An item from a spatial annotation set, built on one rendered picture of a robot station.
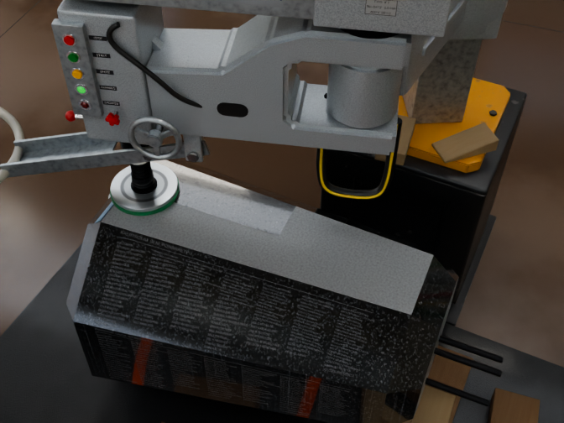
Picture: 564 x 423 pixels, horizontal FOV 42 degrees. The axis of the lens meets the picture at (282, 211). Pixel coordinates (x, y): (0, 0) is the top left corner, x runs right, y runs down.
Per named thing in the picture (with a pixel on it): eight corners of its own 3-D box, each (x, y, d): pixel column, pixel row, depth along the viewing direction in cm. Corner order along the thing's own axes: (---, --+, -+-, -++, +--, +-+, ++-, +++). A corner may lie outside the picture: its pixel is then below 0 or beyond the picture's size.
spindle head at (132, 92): (227, 111, 223) (218, -25, 190) (211, 160, 208) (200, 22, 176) (111, 99, 227) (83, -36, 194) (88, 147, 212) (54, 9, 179)
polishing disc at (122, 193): (130, 159, 246) (129, 156, 245) (188, 174, 242) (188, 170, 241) (98, 202, 233) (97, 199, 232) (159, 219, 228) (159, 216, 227)
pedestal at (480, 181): (362, 175, 359) (377, 46, 305) (496, 219, 340) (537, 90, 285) (305, 271, 318) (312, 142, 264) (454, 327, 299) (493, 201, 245)
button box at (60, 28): (105, 111, 202) (86, 20, 181) (101, 117, 200) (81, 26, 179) (76, 108, 203) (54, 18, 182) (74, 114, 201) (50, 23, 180)
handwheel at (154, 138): (191, 141, 210) (186, 99, 199) (183, 165, 203) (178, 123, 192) (140, 136, 211) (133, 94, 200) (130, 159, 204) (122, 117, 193)
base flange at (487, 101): (389, 62, 297) (391, 52, 293) (510, 96, 283) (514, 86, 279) (342, 135, 267) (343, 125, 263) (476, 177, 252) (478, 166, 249)
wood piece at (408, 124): (386, 123, 265) (388, 112, 261) (414, 129, 263) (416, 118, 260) (374, 159, 252) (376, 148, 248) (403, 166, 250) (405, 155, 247)
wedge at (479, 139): (481, 133, 262) (484, 122, 259) (496, 150, 256) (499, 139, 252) (430, 145, 257) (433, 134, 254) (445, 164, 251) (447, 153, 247)
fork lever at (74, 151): (220, 120, 224) (215, 107, 221) (206, 163, 211) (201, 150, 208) (26, 144, 245) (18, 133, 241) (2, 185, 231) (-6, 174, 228)
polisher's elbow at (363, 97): (345, 78, 210) (351, 18, 196) (408, 100, 203) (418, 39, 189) (312, 115, 199) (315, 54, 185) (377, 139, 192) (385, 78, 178)
